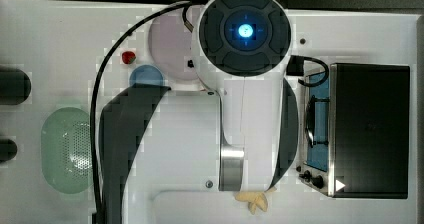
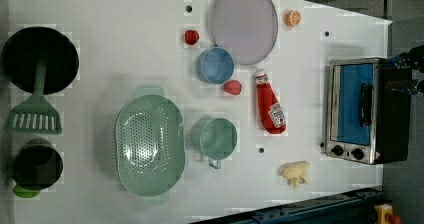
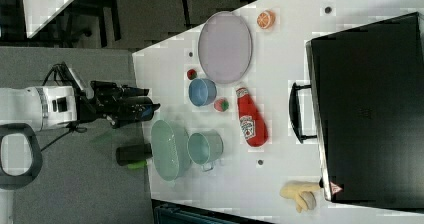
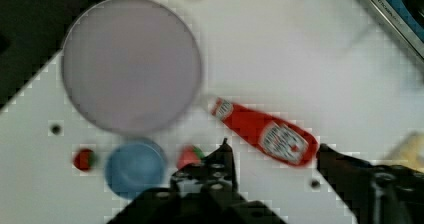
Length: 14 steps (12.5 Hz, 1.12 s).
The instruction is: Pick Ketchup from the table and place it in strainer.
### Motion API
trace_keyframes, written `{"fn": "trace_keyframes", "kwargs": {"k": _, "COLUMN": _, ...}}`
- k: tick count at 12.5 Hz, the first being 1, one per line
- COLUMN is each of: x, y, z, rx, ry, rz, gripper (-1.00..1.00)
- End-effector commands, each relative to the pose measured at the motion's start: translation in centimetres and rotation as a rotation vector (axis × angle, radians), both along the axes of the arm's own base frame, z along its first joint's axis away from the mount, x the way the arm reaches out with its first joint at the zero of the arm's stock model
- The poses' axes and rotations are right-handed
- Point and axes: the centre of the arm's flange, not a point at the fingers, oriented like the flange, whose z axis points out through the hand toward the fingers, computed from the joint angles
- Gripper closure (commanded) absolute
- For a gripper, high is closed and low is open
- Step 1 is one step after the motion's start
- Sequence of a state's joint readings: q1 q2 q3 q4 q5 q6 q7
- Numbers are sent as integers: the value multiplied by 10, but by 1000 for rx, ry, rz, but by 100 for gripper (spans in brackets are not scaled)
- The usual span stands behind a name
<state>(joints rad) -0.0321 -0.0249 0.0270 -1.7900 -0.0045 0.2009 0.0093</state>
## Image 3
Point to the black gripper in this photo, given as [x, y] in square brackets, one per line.
[120, 105]

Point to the red ketchup bottle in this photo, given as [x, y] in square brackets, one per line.
[251, 122]

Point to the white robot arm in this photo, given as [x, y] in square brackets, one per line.
[30, 110]

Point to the black cylinder cup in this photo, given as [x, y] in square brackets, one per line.
[132, 154]

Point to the blue bowl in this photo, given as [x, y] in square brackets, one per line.
[202, 92]

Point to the red green strawberry toy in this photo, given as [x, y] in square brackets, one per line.
[221, 105]

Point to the green metal pot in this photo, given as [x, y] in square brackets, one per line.
[205, 148]

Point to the grey round plate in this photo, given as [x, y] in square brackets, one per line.
[225, 48]

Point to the white side table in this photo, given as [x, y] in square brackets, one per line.
[38, 13]

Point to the yellow glove toy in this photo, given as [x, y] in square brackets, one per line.
[302, 193]

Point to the black toaster oven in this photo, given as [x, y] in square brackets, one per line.
[367, 87]

